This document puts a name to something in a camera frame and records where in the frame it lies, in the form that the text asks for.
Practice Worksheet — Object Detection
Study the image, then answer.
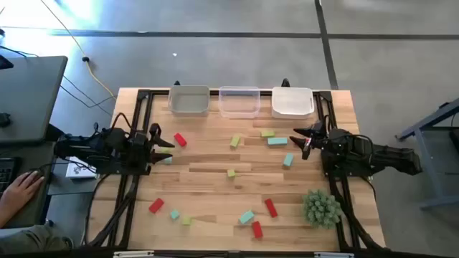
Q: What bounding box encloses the black device with red light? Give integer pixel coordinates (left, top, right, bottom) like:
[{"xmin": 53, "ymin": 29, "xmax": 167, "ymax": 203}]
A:
[{"xmin": 0, "ymin": 54, "xmax": 14, "ymax": 71}]

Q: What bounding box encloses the person's hand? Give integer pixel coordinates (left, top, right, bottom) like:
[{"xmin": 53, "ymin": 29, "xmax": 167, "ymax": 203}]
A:
[{"xmin": 6, "ymin": 171, "xmax": 46, "ymax": 207}]

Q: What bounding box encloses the black keyboard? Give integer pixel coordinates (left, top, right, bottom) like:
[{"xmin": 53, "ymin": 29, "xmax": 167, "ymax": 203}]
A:
[{"xmin": 0, "ymin": 157, "xmax": 19, "ymax": 196}]

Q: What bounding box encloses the black aluminium table frame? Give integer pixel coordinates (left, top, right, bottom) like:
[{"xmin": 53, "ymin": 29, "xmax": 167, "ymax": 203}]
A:
[{"xmin": 80, "ymin": 87, "xmax": 387, "ymax": 252}]

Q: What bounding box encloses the white plastic bin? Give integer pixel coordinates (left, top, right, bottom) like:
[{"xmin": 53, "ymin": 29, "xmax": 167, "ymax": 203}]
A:
[{"xmin": 271, "ymin": 86, "xmax": 316, "ymax": 120}]

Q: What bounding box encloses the clear plastic bin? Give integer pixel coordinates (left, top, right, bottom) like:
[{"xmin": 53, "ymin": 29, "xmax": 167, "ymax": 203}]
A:
[{"xmin": 218, "ymin": 85, "xmax": 261, "ymax": 119}]

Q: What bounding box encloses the dark desk top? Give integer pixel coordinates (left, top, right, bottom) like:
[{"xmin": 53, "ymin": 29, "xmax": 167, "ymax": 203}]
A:
[{"xmin": 0, "ymin": 141, "xmax": 58, "ymax": 230}]

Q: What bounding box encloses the green artificial plant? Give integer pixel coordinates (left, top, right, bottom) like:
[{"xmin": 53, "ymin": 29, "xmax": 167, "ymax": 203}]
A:
[{"xmin": 301, "ymin": 188, "xmax": 344, "ymax": 230}]

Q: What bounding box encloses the beige-grey plastic bin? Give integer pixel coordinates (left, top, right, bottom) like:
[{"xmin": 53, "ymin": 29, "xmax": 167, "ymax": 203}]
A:
[{"xmin": 167, "ymin": 85, "xmax": 211, "ymax": 116}]

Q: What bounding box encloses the white printed paper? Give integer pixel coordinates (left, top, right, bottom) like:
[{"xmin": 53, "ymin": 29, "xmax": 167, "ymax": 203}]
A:
[{"xmin": 65, "ymin": 156, "xmax": 98, "ymax": 179}]

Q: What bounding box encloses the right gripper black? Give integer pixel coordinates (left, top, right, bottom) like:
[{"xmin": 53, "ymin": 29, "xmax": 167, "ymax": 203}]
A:
[{"xmin": 289, "ymin": 120, "xmax": 333, "ymax": 161}]

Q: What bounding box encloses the red block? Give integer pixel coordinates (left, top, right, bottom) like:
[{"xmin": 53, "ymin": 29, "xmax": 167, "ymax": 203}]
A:
[
  {"xmin": 148, "ymin": 197, "xmax": 166, "ymax": 214},
  {"xmin": 173, "ymin": 132, "xmax": 188, "ymax": 148},
  {"xmin": 250, "ymin": 220, "xmax": 264, "ymax": 239},
  {"xmin": 264, "ymin": 198, "xmax": 279, "ymax": 219}
]

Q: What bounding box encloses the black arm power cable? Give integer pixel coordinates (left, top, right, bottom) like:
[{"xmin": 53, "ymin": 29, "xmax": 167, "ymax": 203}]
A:
[{"xmin": 82, "ymin": 173, "xmax": 110, "ymax": 247}]

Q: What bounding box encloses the black floor cable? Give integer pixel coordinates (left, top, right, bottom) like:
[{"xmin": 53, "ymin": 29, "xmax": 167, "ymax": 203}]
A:
[{"xmin": 59, "ymin": 74, "xmax": 116, "ymax": 118}]

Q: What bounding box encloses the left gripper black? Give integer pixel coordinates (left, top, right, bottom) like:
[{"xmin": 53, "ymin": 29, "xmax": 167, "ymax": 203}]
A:
[{"xmin": 129, "ymin": 123, "xmax": 176, "ymax": 170}]

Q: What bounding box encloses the yellow floor cable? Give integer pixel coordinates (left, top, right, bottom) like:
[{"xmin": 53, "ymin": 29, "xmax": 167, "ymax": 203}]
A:
[{"xmin": 39, "ymin": 0, "xmax": 118, "ymax": 101}]

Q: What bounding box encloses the grey desk top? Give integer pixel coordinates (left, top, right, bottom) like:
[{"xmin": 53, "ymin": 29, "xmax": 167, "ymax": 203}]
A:
[{"xmin": 0, "ymin": 55, "xmax": 69, "ymax": 145}]

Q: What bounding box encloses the person's leg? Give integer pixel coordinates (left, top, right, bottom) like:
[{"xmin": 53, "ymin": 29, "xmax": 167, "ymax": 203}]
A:
[{"xmin": 0, "ymin": 224, "xmax": 75, "ymax": 254}]

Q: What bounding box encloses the blue-grey metal table frame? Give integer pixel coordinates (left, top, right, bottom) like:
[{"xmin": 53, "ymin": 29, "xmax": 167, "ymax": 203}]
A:
[{"xmin": 395, "ymin": 97, "xmax": 459, "ymax": 211}]

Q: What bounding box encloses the person's forearm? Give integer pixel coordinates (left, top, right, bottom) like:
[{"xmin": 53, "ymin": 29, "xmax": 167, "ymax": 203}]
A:
[{"xmin": 0, "ymin": 193, "xmax": 22, "ymax": 229}]

